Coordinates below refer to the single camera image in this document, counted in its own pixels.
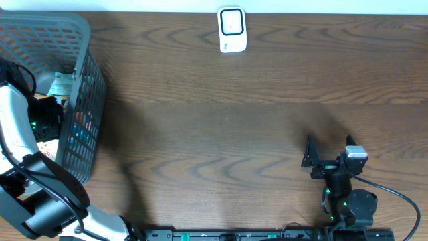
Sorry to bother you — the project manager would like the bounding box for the teal wet wipes pack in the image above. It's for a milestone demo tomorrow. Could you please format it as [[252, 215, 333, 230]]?
[[47, 72, 74, 96]]

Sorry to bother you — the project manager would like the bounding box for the orange snack bag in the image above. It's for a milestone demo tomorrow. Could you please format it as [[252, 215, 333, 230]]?
[[31, 96, 70, 161]]

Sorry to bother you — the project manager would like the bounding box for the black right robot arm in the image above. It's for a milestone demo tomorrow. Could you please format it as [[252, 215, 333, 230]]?
[[301, 135, 377, 228]]

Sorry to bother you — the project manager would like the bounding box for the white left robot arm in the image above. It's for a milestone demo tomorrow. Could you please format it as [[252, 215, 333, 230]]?
[[1, 59, 145, 240]]

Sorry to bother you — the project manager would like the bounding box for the white barcode scanner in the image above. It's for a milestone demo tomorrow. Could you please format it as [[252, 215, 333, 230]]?
[[217, 6, 247, 53]]

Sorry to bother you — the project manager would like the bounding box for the grey plastic basket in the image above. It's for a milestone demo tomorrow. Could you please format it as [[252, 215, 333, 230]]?
[[1, 11, 107, 184]]

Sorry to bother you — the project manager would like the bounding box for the black right camera cable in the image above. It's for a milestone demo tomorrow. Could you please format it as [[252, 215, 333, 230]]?
[[339, 160, 421, 241]]

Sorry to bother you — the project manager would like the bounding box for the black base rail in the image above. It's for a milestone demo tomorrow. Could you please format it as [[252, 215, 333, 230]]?
[[144, 228, 395, 241]]

